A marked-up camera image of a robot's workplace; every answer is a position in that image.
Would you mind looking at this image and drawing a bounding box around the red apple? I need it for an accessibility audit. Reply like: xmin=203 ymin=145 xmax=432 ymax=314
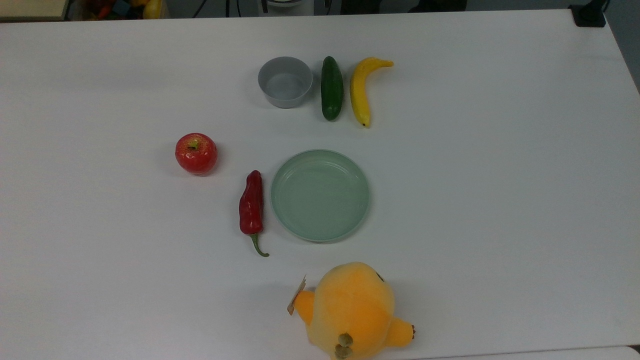
xmin=174 ymin=132 xmax=219 ymax=176

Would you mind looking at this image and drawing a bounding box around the pale green plate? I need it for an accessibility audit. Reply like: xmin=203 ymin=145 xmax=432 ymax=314
xmin=270 ymin=149 xmax=371 ymax=244

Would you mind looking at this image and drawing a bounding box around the box of colourful toys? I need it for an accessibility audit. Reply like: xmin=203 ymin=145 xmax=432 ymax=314
xmin=70 ymin=0 xmax=168 ymax=21

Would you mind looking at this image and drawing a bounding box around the orange plush toy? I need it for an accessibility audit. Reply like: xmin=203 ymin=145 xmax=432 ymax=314
xmin=292 ymin=261 xmax=417 ymax=360

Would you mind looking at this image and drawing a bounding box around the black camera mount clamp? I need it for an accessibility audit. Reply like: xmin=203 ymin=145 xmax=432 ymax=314
xmin=569 ymin=0 xmax=608 ymax=28

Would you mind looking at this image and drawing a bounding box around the dark green cucumber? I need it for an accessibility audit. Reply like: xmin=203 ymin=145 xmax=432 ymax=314
xmin=320 ymin=55 xmax=345 ymax=122

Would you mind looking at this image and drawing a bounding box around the grey round bowl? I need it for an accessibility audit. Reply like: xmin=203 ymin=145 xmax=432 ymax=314
xmin=257 ymin=56 xmax=314 ymax=109

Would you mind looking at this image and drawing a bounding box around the yellow banana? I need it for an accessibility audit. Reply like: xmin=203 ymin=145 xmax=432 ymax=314
xmin=349 ymin=57 xmax=395 ymax=129

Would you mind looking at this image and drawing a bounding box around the red chili pepper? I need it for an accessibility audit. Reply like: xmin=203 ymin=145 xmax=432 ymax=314
xmin=238 ymin=170 xmax=270 ymax=258

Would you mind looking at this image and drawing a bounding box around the wooden board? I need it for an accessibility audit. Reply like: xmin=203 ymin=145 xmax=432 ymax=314
xmin=0 ymin=0 xmax=70 ymax=22

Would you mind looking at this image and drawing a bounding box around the brown paper tag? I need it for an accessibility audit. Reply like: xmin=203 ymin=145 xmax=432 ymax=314
xmin=286 ymin=273 xmax=307 ymax=316

